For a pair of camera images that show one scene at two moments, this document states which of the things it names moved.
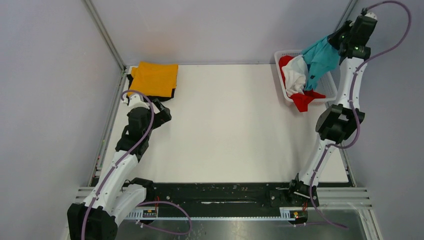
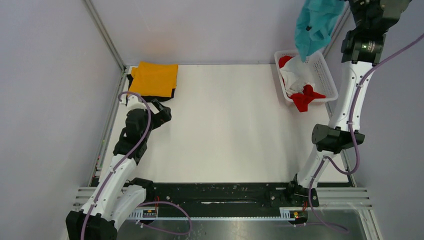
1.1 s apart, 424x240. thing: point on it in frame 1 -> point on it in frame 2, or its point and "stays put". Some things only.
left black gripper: (161, 117) stays put
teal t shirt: (319, 57) -> (314, 24)
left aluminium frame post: (102, 31) stays put
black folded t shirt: (148, 98) stays put
